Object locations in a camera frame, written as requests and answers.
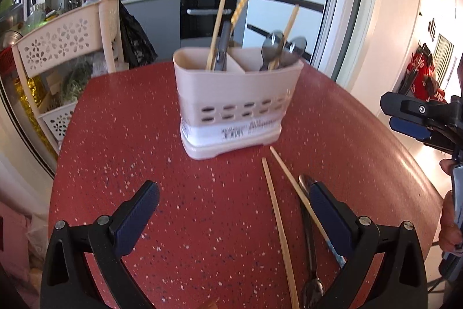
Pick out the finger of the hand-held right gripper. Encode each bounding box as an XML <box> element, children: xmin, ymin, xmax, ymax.
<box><xmin>380</xmin><ymin>92</ymin><xmax>451</xmax><ymax>126</ymax></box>
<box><xmin>389</xmin><ymin>117</ymin><xmax>454</xmax><ymax>155</ymax></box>

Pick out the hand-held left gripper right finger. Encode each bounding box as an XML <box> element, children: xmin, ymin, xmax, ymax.
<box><xmin>308</xmin><ymin>180</ymin><xmax>428</xmax><ymax>309</ymax></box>

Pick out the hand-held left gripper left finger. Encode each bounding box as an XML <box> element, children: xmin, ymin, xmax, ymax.
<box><xmin>41</xmin><ymin>180</ymin><xmax>161</xmax><ymax>309</ymax></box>

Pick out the black handled metal spoon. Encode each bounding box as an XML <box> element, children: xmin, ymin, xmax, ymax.
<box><xmin>260</xmin><ymin>30</ymin><xmax>286</xmax><ymax>71</ymax></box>
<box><xmin>280</xmin><ymin>36</ymin><xmax>308</xmax><ymax>69</ymax></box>
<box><xmin>297</xmin><ymin>174</ymin><xmax>325</xmax><ymax>309</ymax></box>

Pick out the blue patterned bamboo chopstick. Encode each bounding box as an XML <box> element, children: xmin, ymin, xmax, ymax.
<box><xmin>270</xmin><ymin>146</ymin><xmax>346</xmax><ymax>268</ymax></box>

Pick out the plain bamboo chopstick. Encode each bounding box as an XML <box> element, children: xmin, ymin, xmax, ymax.
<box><xmin>278</xmin><ymin>4</ymin><xmax>300</xmax><ymax>61</ymax></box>
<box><xmin>262</xmin><ymin>158</ymin><xmax>300</xmax><ymax>309</ymax></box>
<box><xmin>206</xmin><ymin>0</ymin><xmax>229</xmax><ymax>71</ymax></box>

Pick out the white plastic utensil holder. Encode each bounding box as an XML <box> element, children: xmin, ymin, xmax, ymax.
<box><xmin>172</xmin><ymin>46</ymin><xmax>304</xmax><ymax>160</ymax></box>

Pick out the dark knife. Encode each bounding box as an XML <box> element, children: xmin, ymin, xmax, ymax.
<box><xmin>219</xmin><ymin>20</ymin><xmax>233</xmax><ymax>72</ymax></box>

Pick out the person's right hand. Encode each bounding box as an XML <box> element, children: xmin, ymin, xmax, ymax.
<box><xmin>439</xmin><ymin>191</ymin><xmax>457</xmax><ymax>253</ymax></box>

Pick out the sliding glass door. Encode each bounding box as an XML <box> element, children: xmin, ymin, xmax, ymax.
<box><xmin>311</xmin><ymin>0</ymin><xmax>380</xmax><ymax>89</ymax></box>

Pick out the pink plastic stool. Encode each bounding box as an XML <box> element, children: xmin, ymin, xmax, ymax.
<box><xmin>0</xmin><ymin>202</ymin><xmax>51</xmax><ymax>299</ymax></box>

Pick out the black bag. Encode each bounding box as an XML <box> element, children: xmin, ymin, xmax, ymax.
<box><xmin>119</xmin><ymin>1</ymin><xmax>158</xmax><ymax>69</ymax></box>

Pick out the cream plastic storage trolley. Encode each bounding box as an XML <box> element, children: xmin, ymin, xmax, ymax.
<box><xmin>11</xmin><ymin>0</ymin><xmax>125</xmax><ymax>154</ymax></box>

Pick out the grey base cabinet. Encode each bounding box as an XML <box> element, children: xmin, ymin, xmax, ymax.
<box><xmin>123</xmin><ymin>0</ymin><xmax>181</xmax><ymax>52</ymax></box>

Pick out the red plastic container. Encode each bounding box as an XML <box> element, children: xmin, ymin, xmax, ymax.
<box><xmin>0</xmin><ymin>48</ymin><xmax>17</xmax><ymax>78</ymax></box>

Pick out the black built-in oven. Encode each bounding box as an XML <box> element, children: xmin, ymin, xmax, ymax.
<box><xmin>180</xmin><ymin>0</ymin><xmax>250</xmax><ymax>41</ymax></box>

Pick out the striped wall panel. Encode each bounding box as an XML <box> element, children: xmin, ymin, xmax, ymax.
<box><xmin>432</xmin><ymin>34</ymin><xmax>454</xmax><ymax>83</ymax></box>

